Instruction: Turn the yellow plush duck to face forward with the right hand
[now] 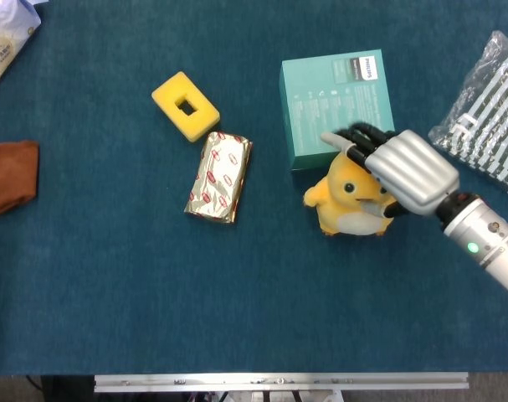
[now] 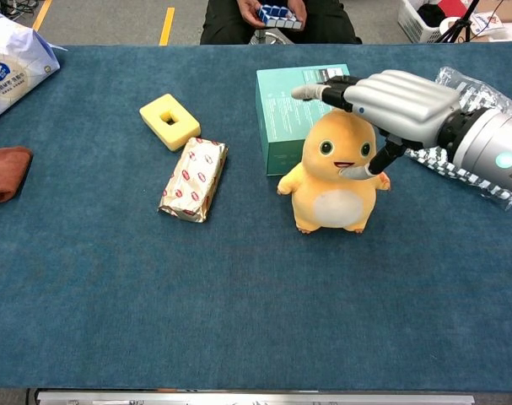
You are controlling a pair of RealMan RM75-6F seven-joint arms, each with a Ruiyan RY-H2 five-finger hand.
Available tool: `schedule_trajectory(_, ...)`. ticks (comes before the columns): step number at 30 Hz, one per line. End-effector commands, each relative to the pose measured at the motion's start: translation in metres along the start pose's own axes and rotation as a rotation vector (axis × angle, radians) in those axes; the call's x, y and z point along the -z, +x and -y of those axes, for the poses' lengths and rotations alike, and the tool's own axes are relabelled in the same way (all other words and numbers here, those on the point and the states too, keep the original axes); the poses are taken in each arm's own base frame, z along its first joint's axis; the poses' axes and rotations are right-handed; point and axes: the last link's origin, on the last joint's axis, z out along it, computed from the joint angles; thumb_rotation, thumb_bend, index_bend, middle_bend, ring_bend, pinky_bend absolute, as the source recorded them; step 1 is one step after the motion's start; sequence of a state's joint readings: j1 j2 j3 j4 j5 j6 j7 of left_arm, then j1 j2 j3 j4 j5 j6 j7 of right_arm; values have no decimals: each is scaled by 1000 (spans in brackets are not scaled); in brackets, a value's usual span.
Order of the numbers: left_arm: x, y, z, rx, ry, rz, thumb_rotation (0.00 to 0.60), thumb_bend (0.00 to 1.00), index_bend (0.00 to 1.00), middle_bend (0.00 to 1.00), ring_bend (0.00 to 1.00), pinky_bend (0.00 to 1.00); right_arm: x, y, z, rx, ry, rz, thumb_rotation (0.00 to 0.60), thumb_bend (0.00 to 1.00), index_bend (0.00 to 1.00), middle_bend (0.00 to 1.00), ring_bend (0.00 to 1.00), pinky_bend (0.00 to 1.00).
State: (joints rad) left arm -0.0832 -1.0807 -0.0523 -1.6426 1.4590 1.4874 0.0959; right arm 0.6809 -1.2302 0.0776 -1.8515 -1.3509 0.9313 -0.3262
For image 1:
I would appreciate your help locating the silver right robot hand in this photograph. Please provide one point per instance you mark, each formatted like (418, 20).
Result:
(412, 167)

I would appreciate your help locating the yellow plush toy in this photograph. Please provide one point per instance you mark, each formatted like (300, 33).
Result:
(341, 205)

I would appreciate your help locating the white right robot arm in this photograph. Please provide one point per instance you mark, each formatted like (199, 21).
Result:
(483, 238)

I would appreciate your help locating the striped cloth in plastic bag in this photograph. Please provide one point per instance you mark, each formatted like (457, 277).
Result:
(488, 117)

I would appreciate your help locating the teal cardboard box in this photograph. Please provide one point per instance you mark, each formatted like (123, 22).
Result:
(320, 104)

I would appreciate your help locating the gold foil wrapped package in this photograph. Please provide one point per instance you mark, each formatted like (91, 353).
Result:
(218, 180)

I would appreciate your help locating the yellow sponge with hole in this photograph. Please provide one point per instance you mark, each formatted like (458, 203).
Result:
(170, 94)

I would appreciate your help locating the blue table mat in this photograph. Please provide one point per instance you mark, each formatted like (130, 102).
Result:
(153, 293)

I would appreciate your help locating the brown folded cloth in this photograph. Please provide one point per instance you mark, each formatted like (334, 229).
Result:
(8, 176)

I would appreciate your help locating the white tissue pack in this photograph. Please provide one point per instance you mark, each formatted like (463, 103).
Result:
(2, 46)

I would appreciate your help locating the aluminium frame rail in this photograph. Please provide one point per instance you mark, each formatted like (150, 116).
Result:
(278, 382)

